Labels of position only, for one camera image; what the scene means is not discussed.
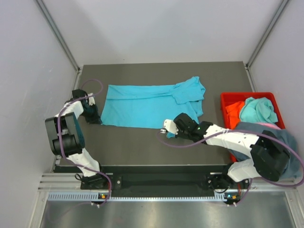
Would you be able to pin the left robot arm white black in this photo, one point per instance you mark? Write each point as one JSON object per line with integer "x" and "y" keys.
{"x": 66, "y": 138}

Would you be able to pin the aluminium frame post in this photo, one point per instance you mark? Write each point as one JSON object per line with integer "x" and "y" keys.
{"x": 274, "y": 20}
{"x": 55, "y": 30}

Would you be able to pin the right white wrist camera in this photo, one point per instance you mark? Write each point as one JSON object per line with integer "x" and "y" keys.
{"x": 169, "y": 127}

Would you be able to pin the right aluminium frame post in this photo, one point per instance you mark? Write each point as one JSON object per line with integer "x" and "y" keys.
{"x": 274, "y": 20}

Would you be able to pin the left aluminium frame post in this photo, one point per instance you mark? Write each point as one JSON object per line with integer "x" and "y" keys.
{"x": 55, "y": 30}

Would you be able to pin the bright cyan t shirt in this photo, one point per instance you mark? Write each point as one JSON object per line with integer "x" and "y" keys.
{"x": 149, "y": 106}

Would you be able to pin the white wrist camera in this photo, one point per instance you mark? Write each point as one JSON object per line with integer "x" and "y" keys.
{"x": 169, "y": 127}
{"x": 91, "y": 99}

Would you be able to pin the grey slotted cable duct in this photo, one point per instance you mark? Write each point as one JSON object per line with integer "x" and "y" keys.
{"x": 100, "y": 197}

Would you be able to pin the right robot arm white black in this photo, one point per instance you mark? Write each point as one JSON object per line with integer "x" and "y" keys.
{"x": 264, "y": 156}

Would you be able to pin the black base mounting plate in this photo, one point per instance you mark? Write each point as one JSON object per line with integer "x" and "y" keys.
{"x": 166, "y": 181}

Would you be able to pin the orange t shirt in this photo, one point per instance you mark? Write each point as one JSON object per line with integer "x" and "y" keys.
{"x": 233, "y": 113}

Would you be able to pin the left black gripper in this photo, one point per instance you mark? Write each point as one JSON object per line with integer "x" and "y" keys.
{"x": 96, "y": 118}

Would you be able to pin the red plastic bin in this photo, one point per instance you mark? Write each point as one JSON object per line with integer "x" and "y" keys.
{"x": 228, "y": 98}

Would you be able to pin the pink t shirt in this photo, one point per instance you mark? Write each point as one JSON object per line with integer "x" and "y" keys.
{"x": 270, "y": 125}

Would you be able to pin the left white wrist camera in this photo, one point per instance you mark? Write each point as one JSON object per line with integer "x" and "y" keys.
{"x": 91, "y": 99}

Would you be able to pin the teal green t shirt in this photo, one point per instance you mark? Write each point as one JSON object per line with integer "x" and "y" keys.
{"x": 258, "y": 110}

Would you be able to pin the grey blue t shirt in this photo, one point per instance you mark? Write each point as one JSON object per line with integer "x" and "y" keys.
{"x": 292, "y": 170}

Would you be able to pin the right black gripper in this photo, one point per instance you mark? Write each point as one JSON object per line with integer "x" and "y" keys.
{"x": 179, "y": 134}

